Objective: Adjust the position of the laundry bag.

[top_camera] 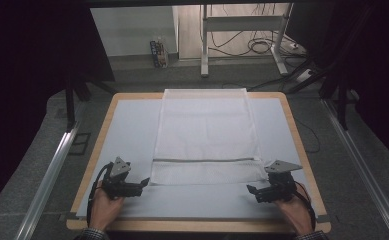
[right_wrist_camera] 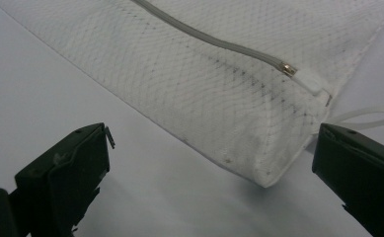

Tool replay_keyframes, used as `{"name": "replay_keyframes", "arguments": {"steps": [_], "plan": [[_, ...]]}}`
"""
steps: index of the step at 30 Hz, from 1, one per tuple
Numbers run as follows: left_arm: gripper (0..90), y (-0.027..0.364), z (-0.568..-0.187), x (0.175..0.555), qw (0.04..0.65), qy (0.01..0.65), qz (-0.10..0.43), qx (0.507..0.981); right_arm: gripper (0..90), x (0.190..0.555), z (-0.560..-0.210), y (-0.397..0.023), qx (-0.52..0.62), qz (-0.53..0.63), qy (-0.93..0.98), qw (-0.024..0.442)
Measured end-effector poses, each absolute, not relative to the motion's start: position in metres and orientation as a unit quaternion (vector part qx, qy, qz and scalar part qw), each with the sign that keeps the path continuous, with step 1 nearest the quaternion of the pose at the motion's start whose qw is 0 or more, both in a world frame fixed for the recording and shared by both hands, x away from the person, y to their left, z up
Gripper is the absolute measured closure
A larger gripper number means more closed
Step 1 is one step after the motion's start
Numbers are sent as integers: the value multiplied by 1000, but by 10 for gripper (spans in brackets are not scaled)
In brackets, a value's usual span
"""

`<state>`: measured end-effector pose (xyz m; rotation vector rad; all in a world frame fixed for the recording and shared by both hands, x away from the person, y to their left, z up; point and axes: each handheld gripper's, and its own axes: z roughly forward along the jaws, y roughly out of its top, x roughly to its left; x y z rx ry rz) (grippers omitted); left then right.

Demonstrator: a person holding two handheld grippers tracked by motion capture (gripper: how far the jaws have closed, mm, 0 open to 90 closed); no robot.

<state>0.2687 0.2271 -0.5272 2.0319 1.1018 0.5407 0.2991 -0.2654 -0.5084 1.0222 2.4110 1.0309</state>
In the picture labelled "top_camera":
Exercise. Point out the person's right hand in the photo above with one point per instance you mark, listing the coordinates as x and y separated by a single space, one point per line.
297 213

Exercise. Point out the aluminium rail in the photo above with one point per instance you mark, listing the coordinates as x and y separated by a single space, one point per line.
365 166
48 180

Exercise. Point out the white power strip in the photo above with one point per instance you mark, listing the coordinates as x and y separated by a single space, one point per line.
304 75

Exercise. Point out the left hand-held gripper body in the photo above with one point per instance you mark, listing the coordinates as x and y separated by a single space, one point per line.
119 168

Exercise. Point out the pack of bottles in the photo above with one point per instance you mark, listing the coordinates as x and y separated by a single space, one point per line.
158 54

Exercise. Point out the white metal desk frame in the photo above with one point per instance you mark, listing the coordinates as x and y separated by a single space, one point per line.
242 24

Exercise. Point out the dark curtain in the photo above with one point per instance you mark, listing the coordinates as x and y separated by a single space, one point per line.
375 66
25 83

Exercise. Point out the black floor frame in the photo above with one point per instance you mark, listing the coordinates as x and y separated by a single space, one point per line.
80 144

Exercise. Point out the black metal stand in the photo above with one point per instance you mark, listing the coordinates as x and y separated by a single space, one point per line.
341 103
70 103

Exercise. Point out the white mesh laundry bag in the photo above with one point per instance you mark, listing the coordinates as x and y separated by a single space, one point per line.
205 133

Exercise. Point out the person's left hand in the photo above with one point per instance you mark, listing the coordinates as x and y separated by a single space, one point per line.
102 210

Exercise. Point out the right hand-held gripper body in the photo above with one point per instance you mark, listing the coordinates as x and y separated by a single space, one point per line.
282 185

